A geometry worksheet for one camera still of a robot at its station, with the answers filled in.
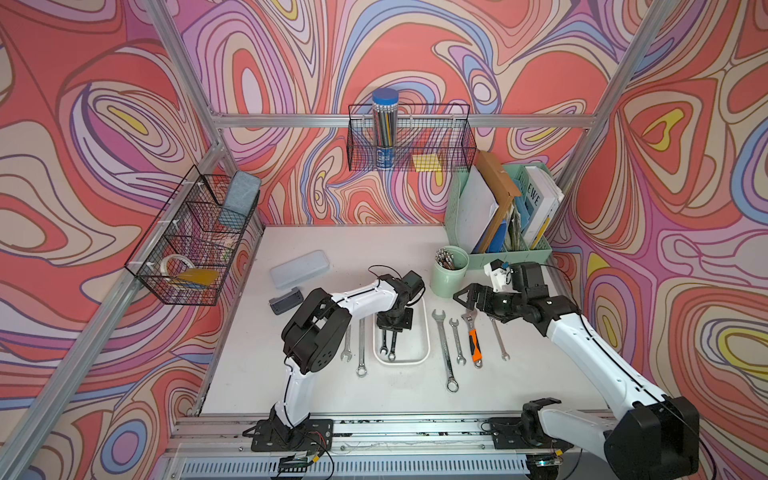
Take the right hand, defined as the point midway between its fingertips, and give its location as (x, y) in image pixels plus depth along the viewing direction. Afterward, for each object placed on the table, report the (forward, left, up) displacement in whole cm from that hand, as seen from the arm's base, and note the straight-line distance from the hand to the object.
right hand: (468, 308), depth 80 cm
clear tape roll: (+3, +72, +20) cm, 75 cm away
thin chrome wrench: (-8, -12, -15) cm, 21 cm away
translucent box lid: (+25, +53, -12) cm, 60 cm away
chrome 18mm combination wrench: (-5, +35, -15) cm, 38 cm away
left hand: (+1, +17, -15) cm, 23 cm away
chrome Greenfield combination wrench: (-11, +30, -14) cm, 35 cm away
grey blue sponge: (+27, +61, +21) cm, 70 cm away
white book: (+32, -29, +10) cm, 45 cm away
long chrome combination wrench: (-15, +5, -15) cm, 22 cm away
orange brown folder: (+28, -13, +17) cm, 35 cm away
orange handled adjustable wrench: (-6, -4, -14) cm, 15 cm away
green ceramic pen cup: (+13, +3, 0) cm, 14 cm away
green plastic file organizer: (+23, -9, -7) cm, 25 cm away
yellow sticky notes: (+40, +8, +20) cm, 45 cm away
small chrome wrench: (-8, +1, -15) cm, 17 cm away
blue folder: (+26, -16, -3) cm, 30 cm away
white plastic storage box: (-4, +15, -14) cm, 21 cm away
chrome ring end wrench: (-4, +21, -14) cm, 25 cm away
